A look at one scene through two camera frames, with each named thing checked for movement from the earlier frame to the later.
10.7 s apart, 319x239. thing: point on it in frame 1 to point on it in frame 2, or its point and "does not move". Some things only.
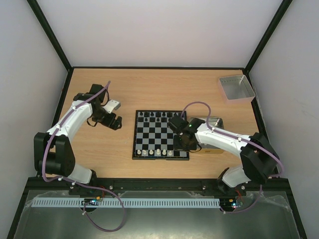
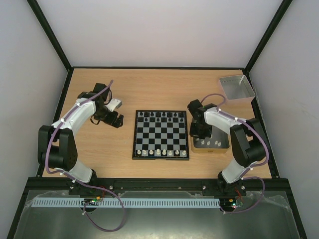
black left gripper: x=108 y=122 does not move
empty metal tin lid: x=236 y=89 does not move
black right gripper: x=184 y=145 to x=199 y=130
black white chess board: x=153 y=139 does not move
